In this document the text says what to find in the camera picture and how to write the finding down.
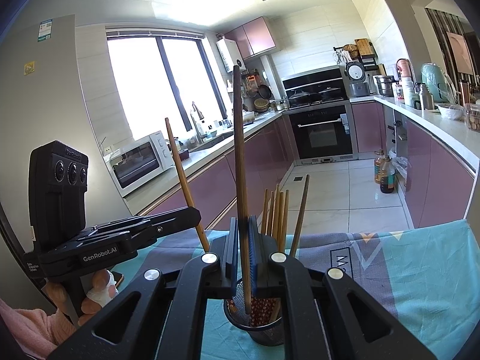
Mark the light bamboo chopstick patterned end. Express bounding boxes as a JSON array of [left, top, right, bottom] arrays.
[[165, 118, 210, 253]]

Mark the dark brown wooden chopstick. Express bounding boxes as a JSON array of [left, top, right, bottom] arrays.
[[233, 65, 251, 314]]

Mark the kitchen sink faucet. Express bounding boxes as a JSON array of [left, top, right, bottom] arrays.
[[190, 102, 207, 143]]

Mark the kitchen window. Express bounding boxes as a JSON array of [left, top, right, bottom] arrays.
[[106, 34, 230, 140]]

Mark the left hand with bandage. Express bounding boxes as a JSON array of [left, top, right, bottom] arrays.
[[45, 268, 122, 327]]

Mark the bamboo chopstick in holder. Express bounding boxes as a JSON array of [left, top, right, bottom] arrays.
[[271, 184, 281, 240], [265, 190, 275, 236], [279, 189, 290, 252]]

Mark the dark chopstick in holder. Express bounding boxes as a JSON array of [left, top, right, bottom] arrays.
[[289, 175, 310, 258]]

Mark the smartphone with orange edge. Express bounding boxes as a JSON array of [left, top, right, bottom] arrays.
[[112, 271, 125, 288]]

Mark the black mesh utensil holder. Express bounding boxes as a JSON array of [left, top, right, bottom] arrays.
[[224, 279, 284, 346]]

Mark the white microwave oven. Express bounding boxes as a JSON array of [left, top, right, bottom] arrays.
[[103, 131, 174, 197]]

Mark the black built-in oven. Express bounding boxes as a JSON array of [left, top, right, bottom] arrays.
[[287, 101, 358, 165]]

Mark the dark sauce bottle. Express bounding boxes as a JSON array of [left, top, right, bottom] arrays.
[[378, 157, 395, 194]]

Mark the grey refrigerator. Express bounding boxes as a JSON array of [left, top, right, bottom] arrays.
[[0, 14, 133, 308]]

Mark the yellow cooking oil bottle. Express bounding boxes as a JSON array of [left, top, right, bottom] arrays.
[[374, 150, 385, 184]]

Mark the teal and grey tablecloth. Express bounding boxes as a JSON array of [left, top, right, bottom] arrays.
[[113, 220, 479, 359]]

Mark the black range hood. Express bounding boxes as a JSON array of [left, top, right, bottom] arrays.
[[282, 65, 347, 108]]

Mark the white rice cooker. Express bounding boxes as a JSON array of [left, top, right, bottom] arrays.
[[345, 61, 370, 98]]

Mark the steel stock pot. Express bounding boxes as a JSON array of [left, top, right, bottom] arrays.
[[373, 75, 395, 97]]

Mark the pink upper cabinet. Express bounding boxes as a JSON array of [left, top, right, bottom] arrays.
[[224, 17, 278, 59]]

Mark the mint green appliance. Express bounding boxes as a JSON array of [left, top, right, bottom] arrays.
[[421, 63, 452, 103]]

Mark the white wall water heater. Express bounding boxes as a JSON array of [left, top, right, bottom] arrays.
[[216, 37, 246, 73]]

